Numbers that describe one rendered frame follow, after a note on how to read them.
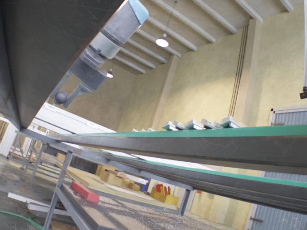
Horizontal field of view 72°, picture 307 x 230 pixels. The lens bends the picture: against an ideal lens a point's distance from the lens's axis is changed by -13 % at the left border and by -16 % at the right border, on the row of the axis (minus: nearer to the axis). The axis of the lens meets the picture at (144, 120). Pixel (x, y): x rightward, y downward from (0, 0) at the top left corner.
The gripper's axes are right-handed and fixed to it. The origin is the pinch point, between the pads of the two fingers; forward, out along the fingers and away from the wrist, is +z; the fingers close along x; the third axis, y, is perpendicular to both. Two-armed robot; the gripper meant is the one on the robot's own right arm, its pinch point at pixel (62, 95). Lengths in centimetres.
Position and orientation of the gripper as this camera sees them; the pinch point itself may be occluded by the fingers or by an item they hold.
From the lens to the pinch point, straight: 71.3
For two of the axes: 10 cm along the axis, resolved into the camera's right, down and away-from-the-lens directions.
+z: -6.6, 7.0, 2.8
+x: -7.4, -5.6, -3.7
